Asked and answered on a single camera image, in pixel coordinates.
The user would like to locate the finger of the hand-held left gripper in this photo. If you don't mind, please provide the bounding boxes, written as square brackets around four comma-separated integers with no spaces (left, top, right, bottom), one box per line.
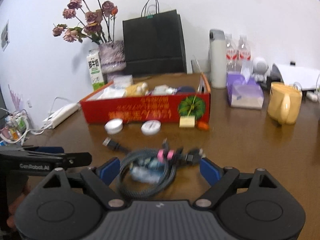
[23,146,65,156]
[61,152,92,167]

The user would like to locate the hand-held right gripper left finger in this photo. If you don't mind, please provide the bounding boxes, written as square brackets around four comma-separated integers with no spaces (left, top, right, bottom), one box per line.
[41,157,125,210]

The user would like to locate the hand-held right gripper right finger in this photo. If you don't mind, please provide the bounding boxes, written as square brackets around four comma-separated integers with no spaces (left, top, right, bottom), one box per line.
[192,157,279,209]

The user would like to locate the grey braided cable bundle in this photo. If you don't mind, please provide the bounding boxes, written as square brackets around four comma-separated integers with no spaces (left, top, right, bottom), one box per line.
[116,140,184,201]

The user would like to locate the red cardboard box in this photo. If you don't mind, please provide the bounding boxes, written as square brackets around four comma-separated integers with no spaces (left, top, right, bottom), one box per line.
[79,72,212,126]

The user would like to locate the white and yellow plush toy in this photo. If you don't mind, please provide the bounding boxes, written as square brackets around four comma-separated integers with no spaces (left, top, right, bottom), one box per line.
[125,82,149,97]

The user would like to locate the purple woven pouch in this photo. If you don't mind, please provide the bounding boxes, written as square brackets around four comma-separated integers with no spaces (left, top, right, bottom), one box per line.
[176,86,197,96]

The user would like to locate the brown wooden desktop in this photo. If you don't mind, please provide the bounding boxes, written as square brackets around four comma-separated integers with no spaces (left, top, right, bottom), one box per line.
[15,71,320,240]

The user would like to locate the person's left hand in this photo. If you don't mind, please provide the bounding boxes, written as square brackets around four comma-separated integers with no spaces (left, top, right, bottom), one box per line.
[6,177,34,228]

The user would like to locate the small blue white packet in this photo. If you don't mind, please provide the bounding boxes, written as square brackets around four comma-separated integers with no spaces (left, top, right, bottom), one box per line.
[130,160,161,183]

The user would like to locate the white power bank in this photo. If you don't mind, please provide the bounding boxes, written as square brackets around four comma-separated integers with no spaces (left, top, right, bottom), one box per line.
[42,103,81,129]

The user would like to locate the power strip with plugs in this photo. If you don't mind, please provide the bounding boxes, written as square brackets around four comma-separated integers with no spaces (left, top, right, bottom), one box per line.
[0,107,33,146]

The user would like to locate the white round tin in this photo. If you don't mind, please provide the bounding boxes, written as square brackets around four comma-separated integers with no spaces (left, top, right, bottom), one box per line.
[104,119,124,134]
[141,120,161,136]

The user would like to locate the yellow sticky note block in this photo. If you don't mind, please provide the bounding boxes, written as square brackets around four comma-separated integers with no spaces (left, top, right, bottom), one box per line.
[179,116,196,129]

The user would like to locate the white plastic packet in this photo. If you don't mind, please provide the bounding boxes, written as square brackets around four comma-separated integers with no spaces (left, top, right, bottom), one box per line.
[97,84,127,99]

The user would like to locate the purple tissue pack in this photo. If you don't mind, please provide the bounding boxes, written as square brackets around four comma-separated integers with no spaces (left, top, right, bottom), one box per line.
[226,71,264,110]

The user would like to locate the green and white milk carton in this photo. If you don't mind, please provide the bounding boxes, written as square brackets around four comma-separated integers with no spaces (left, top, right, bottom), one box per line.
[86,49,105,92]

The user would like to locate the yellow bear mug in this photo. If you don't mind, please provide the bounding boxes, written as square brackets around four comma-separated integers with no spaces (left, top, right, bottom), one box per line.
[267,81,303,126]

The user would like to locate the clear glass cup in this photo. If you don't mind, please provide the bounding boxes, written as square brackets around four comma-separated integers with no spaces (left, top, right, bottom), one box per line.
[191,59,211,75]

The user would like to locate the purple textured vase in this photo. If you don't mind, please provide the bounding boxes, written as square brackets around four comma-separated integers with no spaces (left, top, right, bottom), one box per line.
[98,40,126,75]

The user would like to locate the white thermos flask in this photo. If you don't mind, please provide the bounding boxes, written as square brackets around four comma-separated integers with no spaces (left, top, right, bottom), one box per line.
[209,29,227,89]

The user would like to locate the clear water bottle red label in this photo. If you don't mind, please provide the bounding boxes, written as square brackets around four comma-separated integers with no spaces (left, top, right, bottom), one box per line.
[225,34,238,74]
[237,35,252,76]

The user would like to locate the white charger plug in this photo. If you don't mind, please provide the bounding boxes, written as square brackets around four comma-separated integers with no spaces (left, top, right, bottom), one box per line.
[306,90,320,103]

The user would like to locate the black paper bag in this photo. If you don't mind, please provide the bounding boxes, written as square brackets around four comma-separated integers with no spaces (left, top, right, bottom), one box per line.
[122,0,188,77]

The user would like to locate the dried pink roses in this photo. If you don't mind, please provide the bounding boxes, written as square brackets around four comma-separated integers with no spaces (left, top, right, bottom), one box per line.
[52,0,118,44]

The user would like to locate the black connector cable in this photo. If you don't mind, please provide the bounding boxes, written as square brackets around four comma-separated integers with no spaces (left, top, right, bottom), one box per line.
[184,148,204,167]

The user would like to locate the white charging cable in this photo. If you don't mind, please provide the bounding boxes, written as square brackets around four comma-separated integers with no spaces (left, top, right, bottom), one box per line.
[24,121,52,137]
[47,96,77,117]

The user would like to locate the black usb cable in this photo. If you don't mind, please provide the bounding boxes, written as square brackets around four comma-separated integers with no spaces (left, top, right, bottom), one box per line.
[102,137,131,154]

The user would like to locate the purple wall sticker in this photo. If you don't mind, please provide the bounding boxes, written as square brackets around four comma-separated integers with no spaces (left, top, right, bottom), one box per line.
[7,84,25,111]

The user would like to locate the small wall poster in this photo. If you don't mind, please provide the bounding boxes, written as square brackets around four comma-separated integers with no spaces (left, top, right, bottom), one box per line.
[1,19,10,52]

